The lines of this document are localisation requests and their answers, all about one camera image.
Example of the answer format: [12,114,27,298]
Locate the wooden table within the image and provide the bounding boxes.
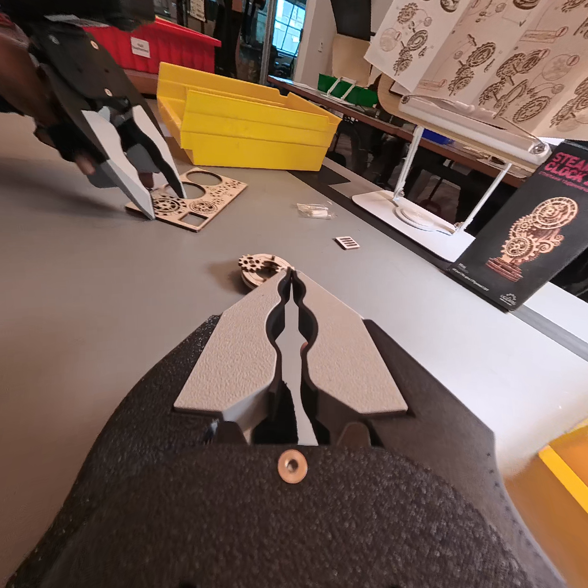
[266,75,526,189]

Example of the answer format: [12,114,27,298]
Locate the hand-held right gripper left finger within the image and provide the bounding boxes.
[173,268,293,443]

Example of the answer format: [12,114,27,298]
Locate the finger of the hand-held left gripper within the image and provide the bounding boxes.
[81,107,157,221]
[132,102,187,199]

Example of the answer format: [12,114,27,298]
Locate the wooden parts sheet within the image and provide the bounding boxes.
[125,168,249,232]

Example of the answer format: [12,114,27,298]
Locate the printed instruction booklet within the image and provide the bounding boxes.
[364,0,588,141]

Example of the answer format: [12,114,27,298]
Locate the clear plastic bag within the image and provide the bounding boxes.
[296,202,336,220]

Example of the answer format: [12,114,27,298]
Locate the wooden ring base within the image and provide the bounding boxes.
[238,253,295,291]

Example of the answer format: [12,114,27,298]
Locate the white monitor stand base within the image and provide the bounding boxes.
[351,94,552,263]

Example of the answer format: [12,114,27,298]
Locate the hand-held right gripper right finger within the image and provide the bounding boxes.
[292,270,409,437]

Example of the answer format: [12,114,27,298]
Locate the person's left hand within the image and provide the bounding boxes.
[0,28,101,177]

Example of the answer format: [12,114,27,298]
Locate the black clock kit box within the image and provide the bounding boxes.
[448,139,588,312]

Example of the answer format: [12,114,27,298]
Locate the red plastic bin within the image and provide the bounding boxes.
[82,15,222,75]

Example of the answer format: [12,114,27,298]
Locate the grey desk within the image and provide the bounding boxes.
[0,110,588,588]

